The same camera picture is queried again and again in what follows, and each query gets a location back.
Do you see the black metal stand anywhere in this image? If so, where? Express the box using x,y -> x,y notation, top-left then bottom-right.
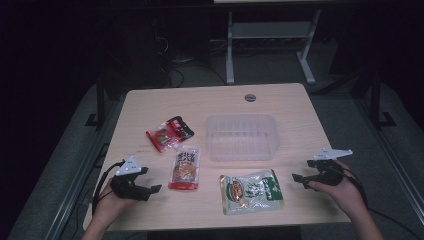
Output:
84,73 -> 108,130
365,65 -> 398,130

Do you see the person's left hand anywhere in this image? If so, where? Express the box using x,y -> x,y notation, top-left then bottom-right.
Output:
95,177 -> 138,219

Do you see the clear plastic container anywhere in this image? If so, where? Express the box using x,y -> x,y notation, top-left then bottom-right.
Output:
204,113 -> 281,163

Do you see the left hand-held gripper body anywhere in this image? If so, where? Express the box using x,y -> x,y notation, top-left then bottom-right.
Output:
109,155 -> 152,202

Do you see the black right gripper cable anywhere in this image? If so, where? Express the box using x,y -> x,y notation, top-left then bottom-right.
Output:
338,165 -> 424,240

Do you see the red and black snack packet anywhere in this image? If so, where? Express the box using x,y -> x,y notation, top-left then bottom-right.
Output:
145,115 -> 196,154

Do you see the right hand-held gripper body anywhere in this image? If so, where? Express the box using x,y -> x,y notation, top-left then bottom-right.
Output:
306,147 -> 354,188

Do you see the green and white food packet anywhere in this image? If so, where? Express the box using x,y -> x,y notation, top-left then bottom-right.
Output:
219,168 -> 285,216

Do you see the white red-bottomed sauce packet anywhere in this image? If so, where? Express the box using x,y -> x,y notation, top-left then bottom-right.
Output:
167,145 -> 201,192

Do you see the white metal desk frame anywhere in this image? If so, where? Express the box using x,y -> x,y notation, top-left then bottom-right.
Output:
225,8 -> 323,86

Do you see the bundle of floor cables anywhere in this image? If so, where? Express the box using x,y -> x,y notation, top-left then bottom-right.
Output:
156,34 -> 228,88

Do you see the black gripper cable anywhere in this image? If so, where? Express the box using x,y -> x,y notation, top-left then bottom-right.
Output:
91,160 -> 127,215
338,165 -> 424,240

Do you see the person's right hand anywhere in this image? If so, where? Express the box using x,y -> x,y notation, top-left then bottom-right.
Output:
307,160 -> 367,218

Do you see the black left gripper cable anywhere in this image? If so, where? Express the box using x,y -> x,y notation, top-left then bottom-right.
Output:
91,160 -> 127,215

